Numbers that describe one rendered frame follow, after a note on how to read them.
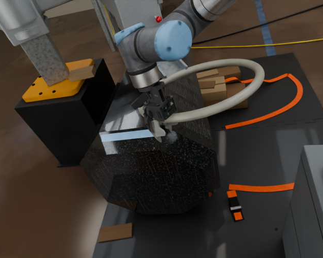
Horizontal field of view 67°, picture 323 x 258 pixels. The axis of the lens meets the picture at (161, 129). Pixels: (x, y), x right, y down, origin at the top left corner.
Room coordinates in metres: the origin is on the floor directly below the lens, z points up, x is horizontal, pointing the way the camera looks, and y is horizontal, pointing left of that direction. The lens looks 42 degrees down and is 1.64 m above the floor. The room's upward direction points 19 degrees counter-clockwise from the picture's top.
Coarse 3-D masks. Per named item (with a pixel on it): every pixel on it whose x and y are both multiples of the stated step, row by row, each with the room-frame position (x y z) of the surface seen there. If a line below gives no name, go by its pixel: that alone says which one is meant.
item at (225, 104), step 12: (216, 60) 0.95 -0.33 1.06; (228, 60) 0.90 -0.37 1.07; (240, 60) 0.85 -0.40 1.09; (180, 72) 0.99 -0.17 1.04; (192, 72) 0.99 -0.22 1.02; (264, 72) 0.67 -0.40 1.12; (252, 84) 0.60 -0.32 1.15; (240, 96) 0.56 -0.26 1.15; (204, 108) 0.56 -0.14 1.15; (216, 108) 0.55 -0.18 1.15; (228, 108) 0.54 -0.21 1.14; (168, 120) 0.59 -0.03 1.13; (180, 120) 0.57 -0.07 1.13
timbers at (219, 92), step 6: (210, 78) 2.01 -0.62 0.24; (216, 78) 1.97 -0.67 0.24; (222, 78) 1.94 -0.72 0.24; (216, 84) 1.88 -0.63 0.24; (222, 84) 1.85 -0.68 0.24; (204, 90) 1.86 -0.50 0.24; (210, 90) 1.82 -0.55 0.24; (216, 90) 1.79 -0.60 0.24; (222, 90) 1.77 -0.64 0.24; (204, 96) 1.81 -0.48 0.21; (210, 96) 1.79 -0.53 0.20; (216, 96) 1.77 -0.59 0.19; (222, 96) 1.76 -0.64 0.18
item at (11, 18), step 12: (0, 0) 1.79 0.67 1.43; (12, 0) 1.80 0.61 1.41; (24, 0) 1.83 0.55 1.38; (36, 0) 1.90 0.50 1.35; (48, 0) 1.91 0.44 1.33; (60, 0) 1.93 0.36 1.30; (72, 0) 1.95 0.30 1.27; (0, 12) 1.79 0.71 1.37; (12, 12) 1.79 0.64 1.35; (24, 12) 1.81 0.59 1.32; (12, 24) 1.79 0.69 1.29; (24, 24) 1.80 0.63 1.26
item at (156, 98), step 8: (144, 88) 0.63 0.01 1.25; (152, 88) 0.62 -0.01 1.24; (160, 88) 0.62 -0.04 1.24; (152, 96) 0.63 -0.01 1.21; (160, 96) 0.62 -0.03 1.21; (168, 96) 0.64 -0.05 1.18; (144, 104) 0.64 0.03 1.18; (152, 104) 0.62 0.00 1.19; (160, 104) 0.60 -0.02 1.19; (168, 104) 0.60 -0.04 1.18; (144, 112) 0.64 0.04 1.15; (152, 112) 0.62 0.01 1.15; (160, 112) 0.58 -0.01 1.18; (168, 112) 0.59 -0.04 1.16; (160, 120) 0.58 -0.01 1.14
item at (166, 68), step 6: (120, 30) 1.60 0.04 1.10; (180, 60) 1.05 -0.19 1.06; (162, 66) 1.12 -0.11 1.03; (168, 66) 1.11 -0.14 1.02; (174, 66) 1.09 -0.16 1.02; (180, 66) 1.06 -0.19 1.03; (186, 66) 1.00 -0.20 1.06; (162, 72) 1.01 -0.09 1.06; (168, 72) 1.06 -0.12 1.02; (174, 72) 1.04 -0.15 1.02; (162, 78) 1.02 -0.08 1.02
